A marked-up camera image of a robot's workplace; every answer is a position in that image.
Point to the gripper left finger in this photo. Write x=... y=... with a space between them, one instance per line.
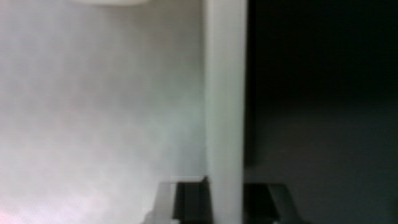
x=181 y=202

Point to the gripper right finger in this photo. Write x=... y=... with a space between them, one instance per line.
x=268 y=205

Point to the white desk top tray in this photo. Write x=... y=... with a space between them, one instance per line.
x=120 y=106

